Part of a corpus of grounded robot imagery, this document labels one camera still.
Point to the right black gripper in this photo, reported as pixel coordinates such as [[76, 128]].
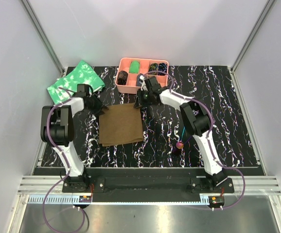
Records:
[[139, 102]]

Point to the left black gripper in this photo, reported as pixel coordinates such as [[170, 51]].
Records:
[[97, 111]]

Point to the brown cloth napkin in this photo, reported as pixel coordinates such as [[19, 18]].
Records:
[[120, 124]]

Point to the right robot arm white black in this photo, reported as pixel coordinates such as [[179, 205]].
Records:
[[197, 120]]

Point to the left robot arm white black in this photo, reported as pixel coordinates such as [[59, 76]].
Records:
[[57, 129]]

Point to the pink compartment tray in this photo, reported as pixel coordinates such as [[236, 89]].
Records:
[[131, 82]]

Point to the blue grey rolled cloth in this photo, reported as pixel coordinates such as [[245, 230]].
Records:
[[140, 78]]

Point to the dark brown rolled cloth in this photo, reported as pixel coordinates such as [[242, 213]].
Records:
[[122, 77]]

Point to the green rolled cloth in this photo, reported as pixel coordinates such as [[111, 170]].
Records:
[[134, 67]]

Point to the black multicolour rolled cloth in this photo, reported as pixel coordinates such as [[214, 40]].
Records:
[[153, 68]]

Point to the green white patterned cloth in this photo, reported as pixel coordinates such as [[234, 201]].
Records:
[[83, 73]]

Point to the black blue rolled cloth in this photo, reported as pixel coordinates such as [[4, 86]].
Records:
[[162, 68]]

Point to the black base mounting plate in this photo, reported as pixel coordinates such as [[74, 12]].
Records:
[[151, 185]]

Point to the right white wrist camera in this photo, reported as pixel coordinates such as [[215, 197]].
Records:
[[143, 87]]

